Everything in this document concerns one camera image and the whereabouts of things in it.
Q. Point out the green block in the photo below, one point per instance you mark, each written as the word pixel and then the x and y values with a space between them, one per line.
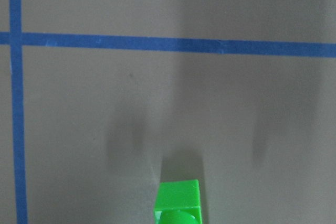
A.
pixel 178 202

